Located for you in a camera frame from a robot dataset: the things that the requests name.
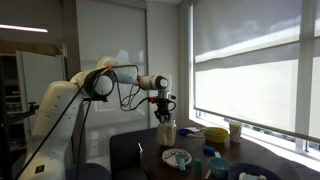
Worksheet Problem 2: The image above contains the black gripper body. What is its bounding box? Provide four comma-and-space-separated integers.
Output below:
155, 98, 172, 116

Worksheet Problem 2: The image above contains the clear jar of rice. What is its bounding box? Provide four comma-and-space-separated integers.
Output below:
155, 119, 178, 147

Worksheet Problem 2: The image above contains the purple round lid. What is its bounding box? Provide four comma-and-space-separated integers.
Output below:
177, 128, 193, 137

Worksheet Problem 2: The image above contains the small white object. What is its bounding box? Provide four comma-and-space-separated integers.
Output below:
184, 126, 203, 133

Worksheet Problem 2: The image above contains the white plastic fork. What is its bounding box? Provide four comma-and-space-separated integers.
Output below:
185, 132, 206, 139

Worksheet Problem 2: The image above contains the patterned small bowl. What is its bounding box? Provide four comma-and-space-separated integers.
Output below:
161, 148, 193, 169

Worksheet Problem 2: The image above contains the black chair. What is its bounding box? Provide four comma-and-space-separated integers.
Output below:
109, 126, 161, 180

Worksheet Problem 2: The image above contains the small teal measuring scoop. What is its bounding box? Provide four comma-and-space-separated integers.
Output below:
175, 153, 188, 172

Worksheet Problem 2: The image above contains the blue cylinder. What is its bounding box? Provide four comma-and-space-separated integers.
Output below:
202, 145, 218, 155

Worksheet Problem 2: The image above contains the yellow bowl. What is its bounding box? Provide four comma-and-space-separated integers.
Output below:
201, 126, 230, 144

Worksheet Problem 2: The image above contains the green cylinder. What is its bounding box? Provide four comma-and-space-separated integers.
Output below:
193, 157, 203, 177

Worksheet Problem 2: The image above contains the white plastic spoon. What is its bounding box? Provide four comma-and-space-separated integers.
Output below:
203, 168, 213, 180

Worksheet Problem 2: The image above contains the white paper cup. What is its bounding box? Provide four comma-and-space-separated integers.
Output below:
228, 120, 244, 144

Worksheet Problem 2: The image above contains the large teal measuring cup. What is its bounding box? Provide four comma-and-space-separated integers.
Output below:
208, 150, 233, 179

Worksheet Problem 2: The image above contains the narrow grey roller blind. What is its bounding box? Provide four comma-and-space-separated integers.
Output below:
75, 0, 148, 129

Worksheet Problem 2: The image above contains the dark blue seat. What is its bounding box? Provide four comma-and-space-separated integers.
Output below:
64, 162, 113, 180

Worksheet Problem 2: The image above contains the wide grey roller blind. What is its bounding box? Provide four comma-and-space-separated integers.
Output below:
192, 0, 304, 134

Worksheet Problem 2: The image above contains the white object in bowl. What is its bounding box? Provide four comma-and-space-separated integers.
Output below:
238, 171, 268, 180

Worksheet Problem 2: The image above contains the dark blue bowl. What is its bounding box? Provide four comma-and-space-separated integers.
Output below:
227, 162, 284, 180

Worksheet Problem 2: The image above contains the white board panel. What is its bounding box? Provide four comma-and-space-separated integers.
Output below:
15, 49, 67, 134

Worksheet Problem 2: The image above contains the black metal stand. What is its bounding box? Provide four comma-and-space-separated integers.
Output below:
0, 59, 39, 180

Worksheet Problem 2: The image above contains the ceiling light strip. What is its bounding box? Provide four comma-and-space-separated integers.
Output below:
0, 23, 49, 34

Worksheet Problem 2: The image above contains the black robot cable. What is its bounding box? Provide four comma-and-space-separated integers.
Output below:
14, 64, 178, 180

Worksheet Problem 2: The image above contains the white window frame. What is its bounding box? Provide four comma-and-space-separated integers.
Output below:
188, 0, 320, 158

